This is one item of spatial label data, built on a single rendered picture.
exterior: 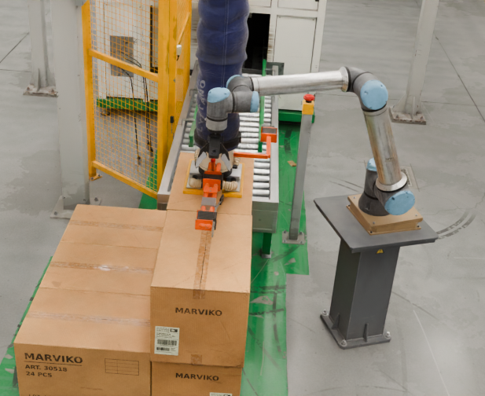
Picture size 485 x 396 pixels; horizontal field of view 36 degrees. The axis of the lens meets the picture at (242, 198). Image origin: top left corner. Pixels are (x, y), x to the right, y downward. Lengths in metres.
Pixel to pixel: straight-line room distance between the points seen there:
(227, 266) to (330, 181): 2.85
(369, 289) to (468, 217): 1.80
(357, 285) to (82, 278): 1.44
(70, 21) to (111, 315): 2.01
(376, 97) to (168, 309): 1.27
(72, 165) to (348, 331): 2.16
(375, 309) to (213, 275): 1.39
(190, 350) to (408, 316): 1.77
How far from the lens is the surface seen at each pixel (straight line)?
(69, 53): 4.87
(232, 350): 3.22
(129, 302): 3.62
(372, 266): 4.06
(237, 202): 3.62
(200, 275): 3.11
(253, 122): 5.51
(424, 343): 4.46
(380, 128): 3.45
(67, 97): 4.98
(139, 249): 3.98
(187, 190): 3.67
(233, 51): 3.44
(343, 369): 4.17
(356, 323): 4.26
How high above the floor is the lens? 2.76
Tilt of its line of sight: 30 degrees down
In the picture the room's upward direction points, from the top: 4 degrees clockwise
